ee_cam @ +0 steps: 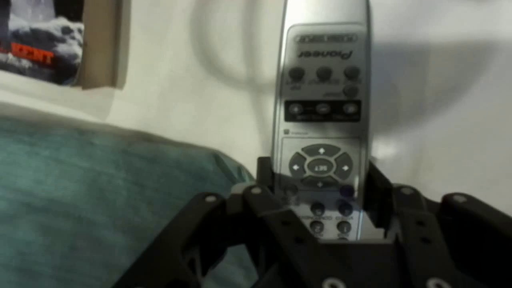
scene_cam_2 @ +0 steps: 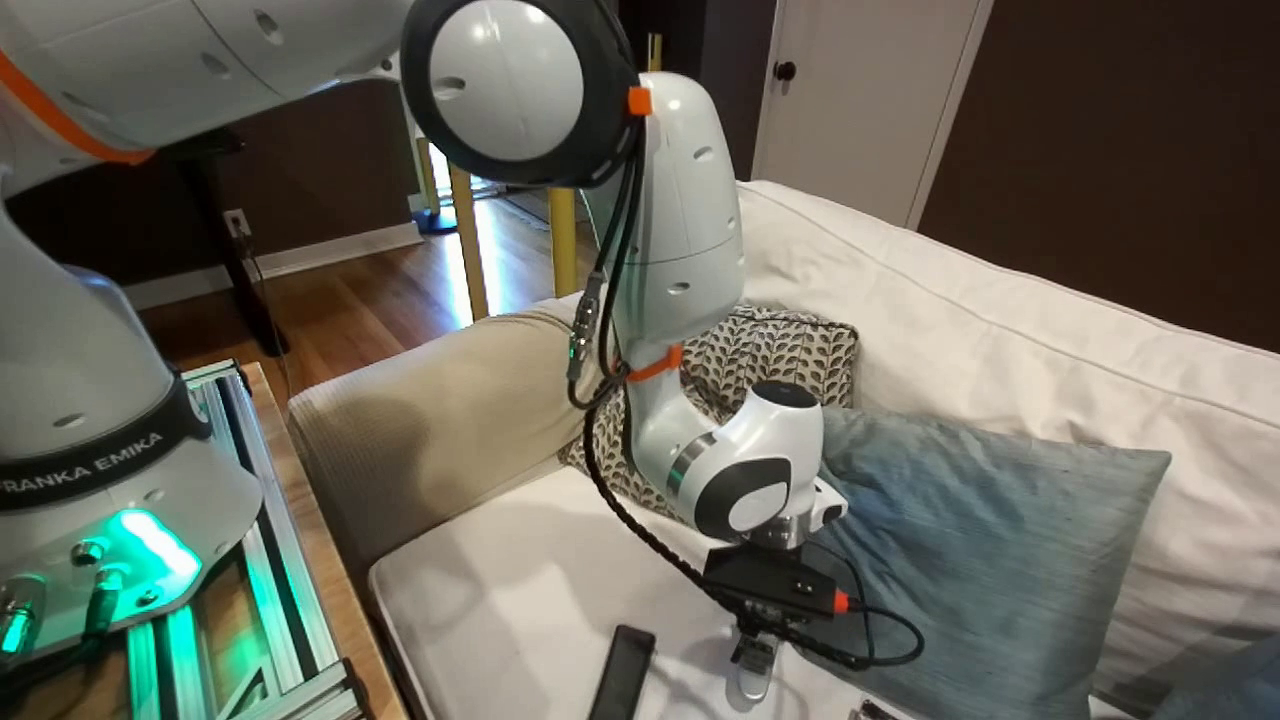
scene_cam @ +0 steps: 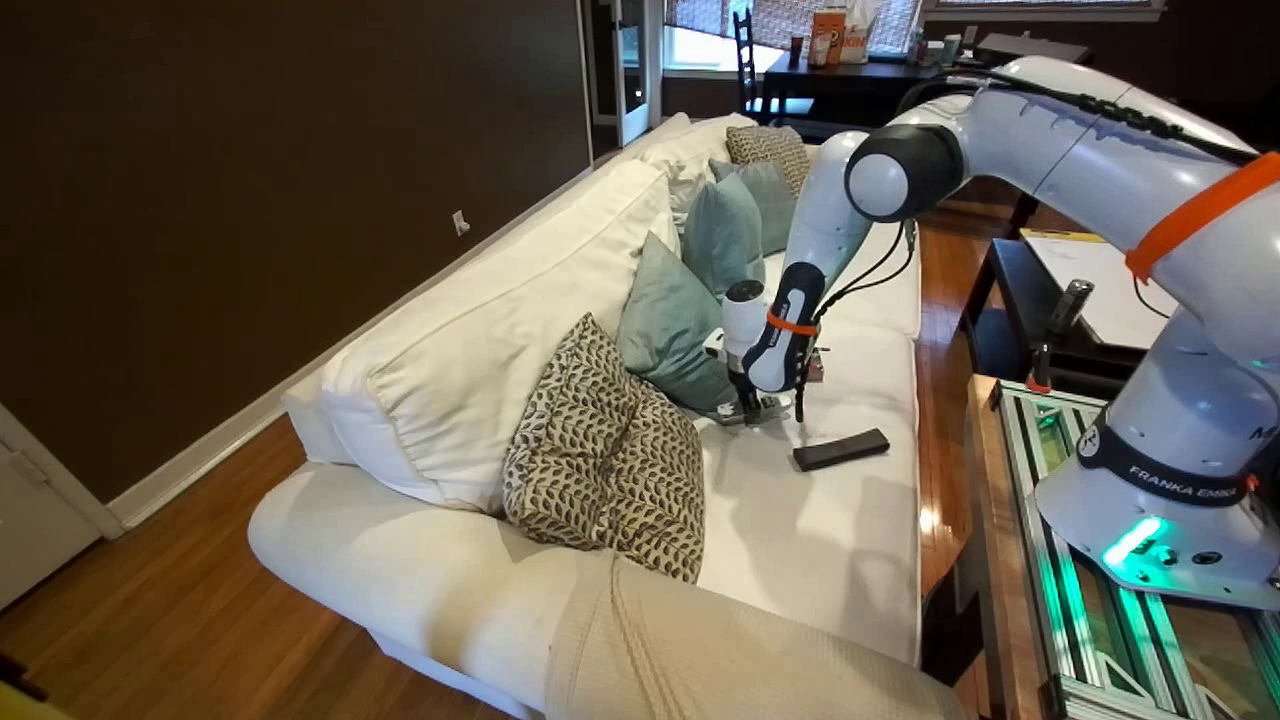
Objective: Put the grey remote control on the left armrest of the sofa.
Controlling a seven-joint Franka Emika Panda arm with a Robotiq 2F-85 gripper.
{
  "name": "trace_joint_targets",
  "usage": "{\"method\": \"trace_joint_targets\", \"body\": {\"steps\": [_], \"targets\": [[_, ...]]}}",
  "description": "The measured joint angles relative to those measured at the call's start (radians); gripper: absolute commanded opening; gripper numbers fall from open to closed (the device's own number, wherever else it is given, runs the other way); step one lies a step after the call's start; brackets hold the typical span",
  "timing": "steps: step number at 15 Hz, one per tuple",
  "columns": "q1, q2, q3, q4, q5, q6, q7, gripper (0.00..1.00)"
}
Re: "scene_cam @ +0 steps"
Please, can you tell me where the grey beige throw pillow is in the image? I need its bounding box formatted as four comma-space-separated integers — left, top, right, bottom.
719, 123, 817, 185

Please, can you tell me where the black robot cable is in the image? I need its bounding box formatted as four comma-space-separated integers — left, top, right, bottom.
813, 216, 930, 328

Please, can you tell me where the black remote control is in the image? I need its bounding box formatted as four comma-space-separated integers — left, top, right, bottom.
789, 425, 896, 476

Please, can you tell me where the wide orange arm strap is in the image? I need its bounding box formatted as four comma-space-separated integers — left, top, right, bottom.
1124, 146, 1280, 283

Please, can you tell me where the black upright handle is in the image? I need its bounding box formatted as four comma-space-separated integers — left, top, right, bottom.
1024, 275, 1096, 392

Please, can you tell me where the white sofa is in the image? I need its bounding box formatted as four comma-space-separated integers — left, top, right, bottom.
245, 106, 986, 720

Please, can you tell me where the white sheet on coffee table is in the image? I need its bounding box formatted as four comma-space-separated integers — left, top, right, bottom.
1017, 229, 1175, 356

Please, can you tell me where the orange box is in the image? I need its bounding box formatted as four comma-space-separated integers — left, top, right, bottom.
806, 6, 851, 72

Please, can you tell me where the leaf patterned throw pillow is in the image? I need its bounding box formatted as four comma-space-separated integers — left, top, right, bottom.
499, 307, 647, 550
600, 377, 714, 587

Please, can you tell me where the black wooden chair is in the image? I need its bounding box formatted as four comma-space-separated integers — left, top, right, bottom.
724, 6, 806, 128

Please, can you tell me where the white doorway frame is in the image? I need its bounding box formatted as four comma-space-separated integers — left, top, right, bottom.
577, 0, 671, 163

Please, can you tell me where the dark dining table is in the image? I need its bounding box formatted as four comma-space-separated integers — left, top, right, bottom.
766, 53, 1017, 136

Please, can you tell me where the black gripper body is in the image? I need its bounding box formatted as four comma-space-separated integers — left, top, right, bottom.
738, 333, 820, 406

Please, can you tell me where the teal throw pillow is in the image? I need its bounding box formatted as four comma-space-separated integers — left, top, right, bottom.
728, 154, 813, 261
678, 171, 774, 304
616, 230, 745, 421

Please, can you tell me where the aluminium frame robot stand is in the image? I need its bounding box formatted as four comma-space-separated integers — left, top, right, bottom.
993, 377, 1280, 720

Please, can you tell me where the small white back cushion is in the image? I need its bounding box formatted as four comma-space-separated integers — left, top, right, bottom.
623, 106, 756, 192

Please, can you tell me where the large white back cushion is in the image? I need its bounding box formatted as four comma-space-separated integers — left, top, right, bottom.
316, 154, 684, 515

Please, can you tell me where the black coffee table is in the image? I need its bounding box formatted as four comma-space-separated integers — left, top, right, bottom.
956, 229, 1175, 400

